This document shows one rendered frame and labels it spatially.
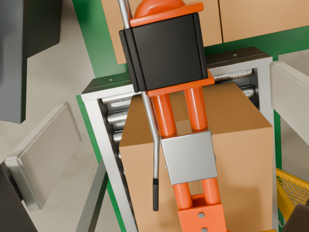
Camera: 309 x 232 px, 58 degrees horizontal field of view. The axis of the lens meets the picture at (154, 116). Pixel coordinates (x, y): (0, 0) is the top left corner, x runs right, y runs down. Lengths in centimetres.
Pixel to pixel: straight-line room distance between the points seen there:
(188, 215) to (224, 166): 39
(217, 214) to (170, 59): 23
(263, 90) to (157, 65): 84
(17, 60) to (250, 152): 73
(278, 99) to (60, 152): 13
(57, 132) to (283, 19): 103
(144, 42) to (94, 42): 135
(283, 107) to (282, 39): 157
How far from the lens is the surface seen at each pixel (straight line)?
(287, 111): 17
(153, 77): 30
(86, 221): 135
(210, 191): 39
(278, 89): 18
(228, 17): 107
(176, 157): 35
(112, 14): 105
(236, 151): 77
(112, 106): 119
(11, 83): 99
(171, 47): 29
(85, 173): 200
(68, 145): 18
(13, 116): 103
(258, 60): 106
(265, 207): 90
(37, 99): 184
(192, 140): 34
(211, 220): 42
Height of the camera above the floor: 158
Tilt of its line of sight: 67 degrees down
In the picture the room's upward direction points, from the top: 178 degrees counter-clockwise
